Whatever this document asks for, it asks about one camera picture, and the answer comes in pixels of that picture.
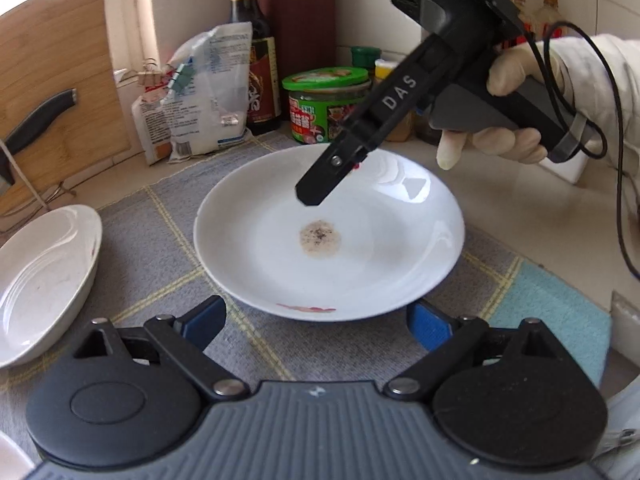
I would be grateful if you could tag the dark brown knife block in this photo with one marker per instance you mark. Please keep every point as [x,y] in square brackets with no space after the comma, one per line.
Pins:
[300,25]

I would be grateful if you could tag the grey checked mat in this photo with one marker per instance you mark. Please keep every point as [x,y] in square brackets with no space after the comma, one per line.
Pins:
[150,240]

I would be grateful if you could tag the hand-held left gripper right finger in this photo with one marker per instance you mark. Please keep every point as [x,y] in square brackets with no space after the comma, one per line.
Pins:
[429,325]

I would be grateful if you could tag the person's right hand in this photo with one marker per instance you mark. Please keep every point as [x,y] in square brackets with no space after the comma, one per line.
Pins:
[530,60]

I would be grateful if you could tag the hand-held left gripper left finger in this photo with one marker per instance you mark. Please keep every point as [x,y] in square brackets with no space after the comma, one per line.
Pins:
[205,321]

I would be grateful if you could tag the small white box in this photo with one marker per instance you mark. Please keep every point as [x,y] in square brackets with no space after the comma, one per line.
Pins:
[570,167]

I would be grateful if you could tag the dark soy sauce bottle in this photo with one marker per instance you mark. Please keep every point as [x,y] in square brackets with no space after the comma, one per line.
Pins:
[260,60]

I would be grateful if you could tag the white orange printed bag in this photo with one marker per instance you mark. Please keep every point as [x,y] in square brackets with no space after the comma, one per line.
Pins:
[150,130]

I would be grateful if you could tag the yellow cap jar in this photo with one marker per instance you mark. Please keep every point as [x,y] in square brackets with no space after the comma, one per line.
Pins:
[385,67]

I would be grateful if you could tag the orange cap seasoning bottle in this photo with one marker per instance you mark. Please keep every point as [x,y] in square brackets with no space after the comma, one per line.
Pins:
[550,12]
[517,5]

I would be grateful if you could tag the green binder clip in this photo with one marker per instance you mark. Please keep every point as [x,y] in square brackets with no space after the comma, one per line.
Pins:
[180,77]

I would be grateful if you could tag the green lid sauce jar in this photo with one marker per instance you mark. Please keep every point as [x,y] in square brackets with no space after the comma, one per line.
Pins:
[320,110]

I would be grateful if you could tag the person's right forearm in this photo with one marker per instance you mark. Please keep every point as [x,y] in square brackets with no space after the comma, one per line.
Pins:
[610,90]

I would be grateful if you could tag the white oval plate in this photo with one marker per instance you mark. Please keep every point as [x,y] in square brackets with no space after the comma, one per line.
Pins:
[45,280]

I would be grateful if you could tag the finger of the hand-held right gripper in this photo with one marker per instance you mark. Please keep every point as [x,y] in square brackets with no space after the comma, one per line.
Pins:
[325,175]

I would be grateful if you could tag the white round plate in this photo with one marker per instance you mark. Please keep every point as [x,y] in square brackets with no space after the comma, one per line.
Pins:
[380,260]

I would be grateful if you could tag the bamboo cutting board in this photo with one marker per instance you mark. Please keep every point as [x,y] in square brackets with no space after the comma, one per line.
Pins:
[50,50]

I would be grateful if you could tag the clear white printed bag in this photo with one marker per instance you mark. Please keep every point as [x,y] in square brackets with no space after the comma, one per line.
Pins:
[215,100]

